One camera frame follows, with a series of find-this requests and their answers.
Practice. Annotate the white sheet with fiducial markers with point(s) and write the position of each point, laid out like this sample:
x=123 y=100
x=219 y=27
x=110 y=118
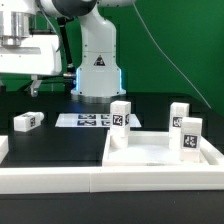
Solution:
x=83 y=120

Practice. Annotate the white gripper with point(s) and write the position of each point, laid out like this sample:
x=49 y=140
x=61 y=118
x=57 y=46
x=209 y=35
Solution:
x=37 y=55

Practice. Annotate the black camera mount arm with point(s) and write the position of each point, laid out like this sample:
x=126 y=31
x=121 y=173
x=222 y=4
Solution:
x=70 y=74

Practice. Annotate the white U-shaped fence wall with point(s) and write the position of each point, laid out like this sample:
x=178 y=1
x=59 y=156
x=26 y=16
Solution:
x=112 y=179

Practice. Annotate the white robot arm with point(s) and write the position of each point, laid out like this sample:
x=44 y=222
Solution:
x=32 y=33

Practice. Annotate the white square tabletop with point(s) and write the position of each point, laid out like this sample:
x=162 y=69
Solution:
x=145 y=148

